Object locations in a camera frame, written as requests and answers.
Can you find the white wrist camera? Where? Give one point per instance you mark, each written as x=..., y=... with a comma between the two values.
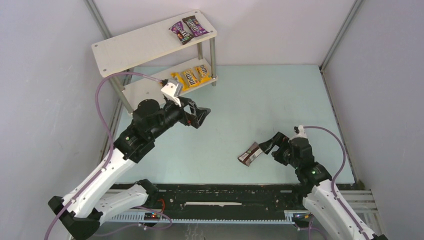
x=299, y=130
x=172, y=89

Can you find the white two-tier metal shelf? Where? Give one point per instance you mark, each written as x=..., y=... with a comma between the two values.
x=126, y=51

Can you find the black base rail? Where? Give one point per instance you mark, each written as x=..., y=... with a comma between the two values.
x=226, y=202

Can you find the yellow candy bag barcode up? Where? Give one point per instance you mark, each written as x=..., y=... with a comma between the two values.
x=178, y=76

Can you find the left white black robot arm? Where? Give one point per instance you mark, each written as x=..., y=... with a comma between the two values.
x=85, y=209

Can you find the yellow M&M bag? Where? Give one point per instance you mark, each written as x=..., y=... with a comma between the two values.
x=203, y=73
x=190, y=78

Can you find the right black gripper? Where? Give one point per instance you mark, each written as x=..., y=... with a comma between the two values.
x=280, y=147

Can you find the brown M&M bag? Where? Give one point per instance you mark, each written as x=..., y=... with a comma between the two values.
x=250, y=154

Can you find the purple M&M bag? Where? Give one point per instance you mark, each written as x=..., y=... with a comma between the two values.
x=195, y=27
x=183, y=36

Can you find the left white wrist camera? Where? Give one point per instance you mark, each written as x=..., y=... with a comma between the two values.
x=172, y=89

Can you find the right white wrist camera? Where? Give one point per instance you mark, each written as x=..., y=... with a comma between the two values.
x=299, y=130

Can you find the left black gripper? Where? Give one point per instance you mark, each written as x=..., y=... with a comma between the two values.
x=187, y=112

